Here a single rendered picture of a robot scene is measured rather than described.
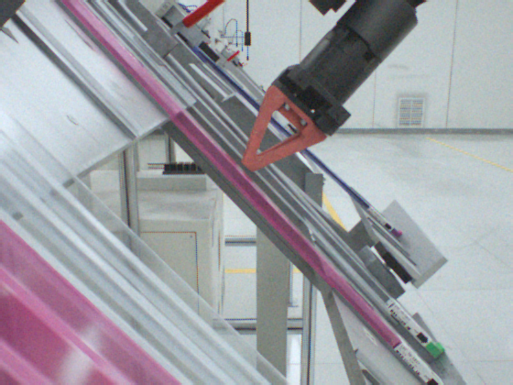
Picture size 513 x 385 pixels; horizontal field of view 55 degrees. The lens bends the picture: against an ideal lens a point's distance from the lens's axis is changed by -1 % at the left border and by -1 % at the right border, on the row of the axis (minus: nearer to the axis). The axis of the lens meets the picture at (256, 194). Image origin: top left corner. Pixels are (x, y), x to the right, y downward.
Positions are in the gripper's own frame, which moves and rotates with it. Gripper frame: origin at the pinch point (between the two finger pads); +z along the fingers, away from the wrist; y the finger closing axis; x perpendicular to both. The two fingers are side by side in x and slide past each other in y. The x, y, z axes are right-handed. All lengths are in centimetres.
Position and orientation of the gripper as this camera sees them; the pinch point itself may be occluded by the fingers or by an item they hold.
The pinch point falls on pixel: (252, 159)
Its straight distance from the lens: 48.2
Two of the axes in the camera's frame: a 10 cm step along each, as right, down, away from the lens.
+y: 0.3, 2.3, -9.7
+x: 7.4, 6.5, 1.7
